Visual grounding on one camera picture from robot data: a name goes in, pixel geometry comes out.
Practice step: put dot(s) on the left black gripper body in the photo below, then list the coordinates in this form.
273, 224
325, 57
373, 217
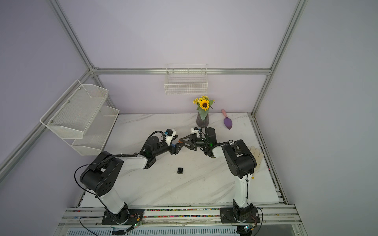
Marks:
164, 148

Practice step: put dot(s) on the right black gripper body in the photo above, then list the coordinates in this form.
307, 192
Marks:
200, 142

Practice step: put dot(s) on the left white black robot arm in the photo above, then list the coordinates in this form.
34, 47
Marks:
100, 176

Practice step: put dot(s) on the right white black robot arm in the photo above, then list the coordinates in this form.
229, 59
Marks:
240, 160

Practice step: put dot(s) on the sunflower bouquet in grey vase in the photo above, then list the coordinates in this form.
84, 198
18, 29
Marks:
204, 105

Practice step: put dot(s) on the purple pink garden trowel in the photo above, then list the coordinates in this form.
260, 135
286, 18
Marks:
227, 121

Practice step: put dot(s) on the white work glove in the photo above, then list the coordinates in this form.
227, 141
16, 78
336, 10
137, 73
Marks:
259, 156

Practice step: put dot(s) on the white mesh two-tier shelf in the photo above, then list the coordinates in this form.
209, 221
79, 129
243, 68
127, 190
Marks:
81, 118

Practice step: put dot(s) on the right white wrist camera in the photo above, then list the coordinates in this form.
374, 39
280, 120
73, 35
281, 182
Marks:
195, 131

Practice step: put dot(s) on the white wire wall basket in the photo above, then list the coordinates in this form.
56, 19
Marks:
183, 79

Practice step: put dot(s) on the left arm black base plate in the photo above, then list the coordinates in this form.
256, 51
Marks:
124, 217

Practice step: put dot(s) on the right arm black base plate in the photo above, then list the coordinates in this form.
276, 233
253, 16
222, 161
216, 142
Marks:
239, 215

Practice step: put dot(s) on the aluminium front rail frame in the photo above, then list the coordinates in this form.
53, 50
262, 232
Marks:
182, 216

